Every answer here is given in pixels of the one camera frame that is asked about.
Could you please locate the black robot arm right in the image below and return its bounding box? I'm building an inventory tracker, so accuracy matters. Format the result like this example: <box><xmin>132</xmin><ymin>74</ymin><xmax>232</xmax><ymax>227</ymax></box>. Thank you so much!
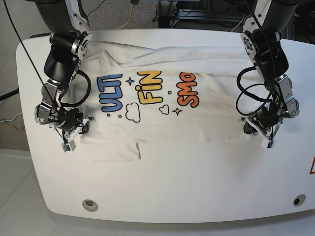
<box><xmin>35</xmin><ymin>0</ymin><xmax>92</xmax><ymax>146</ymax></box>

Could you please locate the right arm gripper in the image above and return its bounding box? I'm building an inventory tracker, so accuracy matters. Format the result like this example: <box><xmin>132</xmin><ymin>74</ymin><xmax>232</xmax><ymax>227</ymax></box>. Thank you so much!
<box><xmin>50</xmin><ymin>109</ymin><xmax>95</xmax><ymax>143</ymax></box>

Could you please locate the right table cable grommet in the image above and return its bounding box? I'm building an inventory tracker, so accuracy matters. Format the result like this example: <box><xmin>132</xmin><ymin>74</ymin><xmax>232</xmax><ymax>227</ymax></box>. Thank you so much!
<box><xmin>293</xmin><ymin>194</ymin><xmax>306</xmax><ymax>207</ymax></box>

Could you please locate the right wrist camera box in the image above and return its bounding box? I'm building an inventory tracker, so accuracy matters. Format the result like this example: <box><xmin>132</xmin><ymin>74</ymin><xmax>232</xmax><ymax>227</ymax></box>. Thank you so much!
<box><xmin>61</xmin><ymin>141</ymin><xmax>76</xmax><ymax>152</ymax></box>

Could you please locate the left table cable grommet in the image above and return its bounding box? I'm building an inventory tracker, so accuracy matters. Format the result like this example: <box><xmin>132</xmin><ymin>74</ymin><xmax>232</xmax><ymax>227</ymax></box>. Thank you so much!
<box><xmin>82</xmin><ymin>200</ymin><xmax>98</xmax><ymax>212</ymax></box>

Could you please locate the black table base frame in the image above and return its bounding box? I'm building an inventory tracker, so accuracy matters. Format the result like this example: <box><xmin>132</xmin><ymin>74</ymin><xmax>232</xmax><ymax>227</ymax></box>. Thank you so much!
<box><xmin>153</xmin><ymin>0</ymin><xmax>248</xmax><ymax>29</ymax></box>

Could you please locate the yellow cable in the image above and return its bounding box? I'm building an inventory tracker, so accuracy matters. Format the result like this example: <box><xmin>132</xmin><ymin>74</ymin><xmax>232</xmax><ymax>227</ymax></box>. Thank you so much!
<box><xmin>116</xmin><ymin>4</ymin><xmax>133</xmax><ymax>30</ymax></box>

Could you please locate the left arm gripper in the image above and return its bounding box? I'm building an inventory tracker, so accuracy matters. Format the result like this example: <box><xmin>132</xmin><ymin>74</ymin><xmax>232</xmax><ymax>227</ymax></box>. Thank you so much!
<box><xmin>241</xmin><ymin>106</ymin><xmax>282</xmax><ymax>141</ymax></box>

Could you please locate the white printed T-shirt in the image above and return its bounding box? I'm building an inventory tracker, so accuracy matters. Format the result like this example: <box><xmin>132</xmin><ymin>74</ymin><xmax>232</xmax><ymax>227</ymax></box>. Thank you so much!
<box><xmin>66</xmin><ymin>38</ymin><xmax>271</xmax><ymax>163</ymax></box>

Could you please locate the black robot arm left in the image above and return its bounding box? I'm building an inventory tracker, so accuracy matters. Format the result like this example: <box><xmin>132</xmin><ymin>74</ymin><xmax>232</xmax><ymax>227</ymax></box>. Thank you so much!
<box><xmin>236</xmin><ymin>0</ymin><xmax>303</xmax><ymax>148</ymax></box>

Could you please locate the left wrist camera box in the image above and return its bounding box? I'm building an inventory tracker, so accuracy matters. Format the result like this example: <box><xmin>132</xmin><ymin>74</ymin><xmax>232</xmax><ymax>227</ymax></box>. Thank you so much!
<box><xmin>261</xmin><ymin>137</ymin><xmax>274</xmax><ymax>149</ymax></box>

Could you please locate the table cable grommet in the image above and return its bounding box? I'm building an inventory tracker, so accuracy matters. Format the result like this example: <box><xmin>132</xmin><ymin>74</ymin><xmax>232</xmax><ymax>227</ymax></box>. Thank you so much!
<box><xmin>82</xmin><ymin>200</ymin><xmax>98</xmax><ymax>212</ymax></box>
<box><xmin>293</xmin><ymin>194</ymin><xmax>306</xmax><ymax>207</ymax></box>

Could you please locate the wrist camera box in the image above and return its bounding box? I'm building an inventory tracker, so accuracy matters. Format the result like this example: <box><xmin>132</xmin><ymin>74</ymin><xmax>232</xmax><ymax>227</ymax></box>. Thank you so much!
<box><xmin>261</xmin><ymin>137</ymin><xmax>274</xmax><ymax>149</ymax></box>
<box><xmin>61</xmin><ymin>141</ymin><xmax>76</xmax><ymax>152</ymax></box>

